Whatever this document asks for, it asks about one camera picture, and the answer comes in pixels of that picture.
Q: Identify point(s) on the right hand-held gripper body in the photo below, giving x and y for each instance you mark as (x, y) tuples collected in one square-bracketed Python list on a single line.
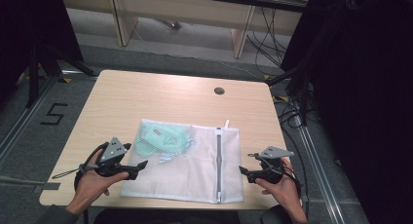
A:
[(271, 173)]

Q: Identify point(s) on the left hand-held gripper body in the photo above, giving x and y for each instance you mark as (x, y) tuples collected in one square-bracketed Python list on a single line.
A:
[(112, 151)]

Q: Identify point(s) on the white mesh laundry bag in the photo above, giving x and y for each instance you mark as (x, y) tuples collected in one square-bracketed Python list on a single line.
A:
[(191, 175)]

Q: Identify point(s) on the person's right hand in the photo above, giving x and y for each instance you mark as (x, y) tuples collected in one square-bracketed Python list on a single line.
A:
[(285, 190)]

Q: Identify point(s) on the person's left hand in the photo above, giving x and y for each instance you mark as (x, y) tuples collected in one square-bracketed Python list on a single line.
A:
[(92, 185)]

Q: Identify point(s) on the light green garment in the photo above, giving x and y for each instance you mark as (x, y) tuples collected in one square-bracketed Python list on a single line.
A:
[(156, 140)]

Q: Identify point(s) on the person's legs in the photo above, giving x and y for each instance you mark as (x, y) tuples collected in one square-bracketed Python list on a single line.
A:
[(162, 218)]

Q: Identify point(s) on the grey floor tape patch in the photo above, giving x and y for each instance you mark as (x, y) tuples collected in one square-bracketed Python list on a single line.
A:
[(47, 187)]

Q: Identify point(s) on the black metal stand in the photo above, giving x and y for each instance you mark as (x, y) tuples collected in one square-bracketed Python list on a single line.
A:
[(34, 74), (303, 97)]

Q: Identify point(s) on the black curtain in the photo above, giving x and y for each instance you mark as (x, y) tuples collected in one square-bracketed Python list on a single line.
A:
[(29, 22), (363, 87)]

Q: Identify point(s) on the dark object under desk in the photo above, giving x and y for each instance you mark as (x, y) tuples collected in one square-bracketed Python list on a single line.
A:
[(174, 24)]

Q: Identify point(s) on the light wooden desk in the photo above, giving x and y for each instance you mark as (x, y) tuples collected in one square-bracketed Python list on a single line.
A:
[(181, 9)]

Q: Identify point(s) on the aluminium floor rail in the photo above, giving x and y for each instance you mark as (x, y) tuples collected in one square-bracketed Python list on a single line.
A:
[(319, 172), (22, 121)]

